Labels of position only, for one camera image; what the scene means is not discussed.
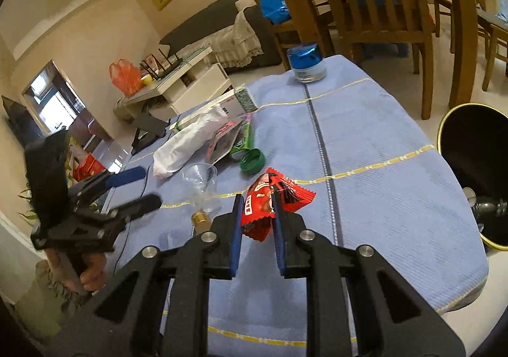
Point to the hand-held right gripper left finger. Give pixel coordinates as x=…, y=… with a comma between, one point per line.
x=237, y=238

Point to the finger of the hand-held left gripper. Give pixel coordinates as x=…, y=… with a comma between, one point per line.
x=139, y=205
x=127, y=176

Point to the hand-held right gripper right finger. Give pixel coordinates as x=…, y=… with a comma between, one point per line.
x=279, y=238

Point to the brass metal fitting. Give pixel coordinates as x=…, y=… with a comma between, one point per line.
x=201, y=222

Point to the red snack wrapper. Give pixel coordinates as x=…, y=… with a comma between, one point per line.
x=293, y=194

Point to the white plastic bag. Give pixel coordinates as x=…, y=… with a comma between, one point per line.
x=178, y=146

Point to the clear plastic cup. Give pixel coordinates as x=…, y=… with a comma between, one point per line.
x=200, y=178

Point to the green bottle cap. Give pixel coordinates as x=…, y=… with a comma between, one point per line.
x=258, y=165

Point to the pink and white packet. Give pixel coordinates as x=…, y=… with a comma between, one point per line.
x=222, y=138

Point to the white carton with green end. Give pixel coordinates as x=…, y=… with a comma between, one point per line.
x=246, y=99

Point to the black trash bin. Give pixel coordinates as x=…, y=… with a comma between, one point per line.
x=476, y=150

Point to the person's left forearm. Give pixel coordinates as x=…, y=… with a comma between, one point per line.
x=43, y=301

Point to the person's left hand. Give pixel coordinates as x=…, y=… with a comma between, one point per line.
x=94, y=273

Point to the long-leaf green plant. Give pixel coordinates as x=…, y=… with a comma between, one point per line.
x=27, y=195

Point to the red gift box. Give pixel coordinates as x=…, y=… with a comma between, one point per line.
x=89, y=168

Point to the black phone stand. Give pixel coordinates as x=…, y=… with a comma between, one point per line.
x=149, y=128

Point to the black television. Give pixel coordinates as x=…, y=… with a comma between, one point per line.
x=20, y=118

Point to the yellow cup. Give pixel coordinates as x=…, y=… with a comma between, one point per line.
x=147, y=80

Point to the orange plastic bag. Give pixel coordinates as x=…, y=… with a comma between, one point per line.
x=125, y=77

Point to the white coffee table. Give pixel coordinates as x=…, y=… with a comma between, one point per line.
x=190, y=91

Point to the blue checked tablecloth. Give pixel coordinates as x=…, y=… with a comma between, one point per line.
x=377, y=182

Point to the black router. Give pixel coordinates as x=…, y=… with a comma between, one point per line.
x=166, y=65

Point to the dark grey sofa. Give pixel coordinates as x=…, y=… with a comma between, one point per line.
x=198, y=27

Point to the beige lace sofa cover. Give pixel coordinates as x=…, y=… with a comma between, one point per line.
x=238, y=39

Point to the blue-lid glass jar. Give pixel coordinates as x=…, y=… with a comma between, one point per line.
x=305, y=63

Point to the white cushion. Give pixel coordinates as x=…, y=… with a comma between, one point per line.
x=246, y=3

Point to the dark shiny bottle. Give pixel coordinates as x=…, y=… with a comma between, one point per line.
x=490, y=210

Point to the blue shopping bag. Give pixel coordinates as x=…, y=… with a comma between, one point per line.
x=274, y=3

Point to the tall wooden chair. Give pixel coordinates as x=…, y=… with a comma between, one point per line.
x=381, y=23

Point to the wooden dining table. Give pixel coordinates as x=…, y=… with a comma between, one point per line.
x=464, y=23

